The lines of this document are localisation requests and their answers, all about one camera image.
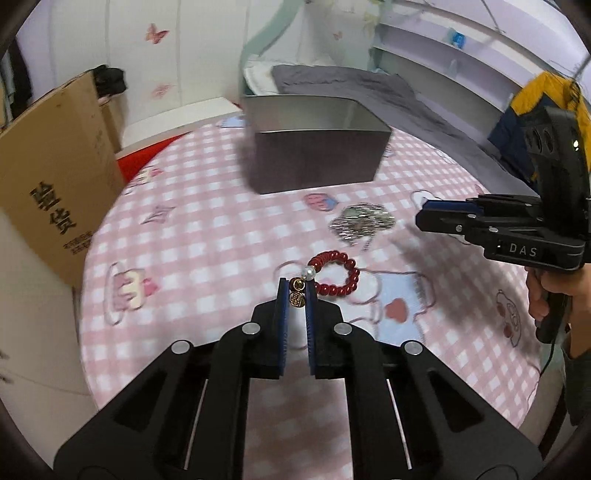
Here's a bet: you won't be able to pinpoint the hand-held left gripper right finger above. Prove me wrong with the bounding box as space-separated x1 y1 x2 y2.
305 282 544 480

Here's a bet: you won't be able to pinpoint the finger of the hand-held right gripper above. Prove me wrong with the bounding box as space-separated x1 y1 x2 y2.
414 211 546 246
422 194 546 219

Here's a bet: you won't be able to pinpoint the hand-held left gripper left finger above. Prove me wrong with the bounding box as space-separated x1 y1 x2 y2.
53 277 296 480

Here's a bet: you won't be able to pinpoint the dark red bead bracelet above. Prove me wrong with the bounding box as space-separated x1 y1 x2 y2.
288 249 362 309

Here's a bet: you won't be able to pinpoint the silver chain bracelet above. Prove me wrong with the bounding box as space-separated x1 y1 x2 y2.
329 203 397 253

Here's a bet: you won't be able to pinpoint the grey metal tin box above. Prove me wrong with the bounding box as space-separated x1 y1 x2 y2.
240 95 393 195

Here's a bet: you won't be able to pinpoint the person's right hand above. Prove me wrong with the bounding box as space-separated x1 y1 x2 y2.
526 265 591 325

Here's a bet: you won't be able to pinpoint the yellow and navy jacket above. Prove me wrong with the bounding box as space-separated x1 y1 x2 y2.
487 70 585 186

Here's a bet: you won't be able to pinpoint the grey blanket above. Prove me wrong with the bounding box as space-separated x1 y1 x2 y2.
271 64 541 195

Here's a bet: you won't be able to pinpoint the pink checked tablecloth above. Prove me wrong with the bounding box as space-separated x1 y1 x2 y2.
78 113 568 480

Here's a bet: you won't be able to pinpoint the red storage box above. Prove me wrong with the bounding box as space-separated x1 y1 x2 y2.
115 130 197 185

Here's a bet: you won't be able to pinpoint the white pillow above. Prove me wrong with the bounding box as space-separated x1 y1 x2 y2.
242 59 279 96

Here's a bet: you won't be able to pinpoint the white flat board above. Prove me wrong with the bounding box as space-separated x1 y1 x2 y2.
121 98 245 151

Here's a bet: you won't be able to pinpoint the large cardboard box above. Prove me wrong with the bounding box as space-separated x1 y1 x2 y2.
0 70 128 289

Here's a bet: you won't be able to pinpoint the white wardrobe doors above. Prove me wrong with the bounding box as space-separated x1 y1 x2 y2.
14 0 380 136

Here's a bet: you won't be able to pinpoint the black bag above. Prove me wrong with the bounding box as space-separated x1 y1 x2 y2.
92 66 127 100

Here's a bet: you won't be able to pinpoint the black hanging jacket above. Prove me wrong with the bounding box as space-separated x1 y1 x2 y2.
7 37 34 126

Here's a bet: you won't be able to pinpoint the purple wall shelves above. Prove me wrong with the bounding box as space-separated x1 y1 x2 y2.
369 0 591 117

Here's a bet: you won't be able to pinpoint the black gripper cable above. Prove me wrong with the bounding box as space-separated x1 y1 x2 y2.
538 342 562 389

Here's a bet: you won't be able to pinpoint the mint green bunk bed frame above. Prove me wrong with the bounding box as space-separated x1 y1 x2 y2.
238 0 315 99

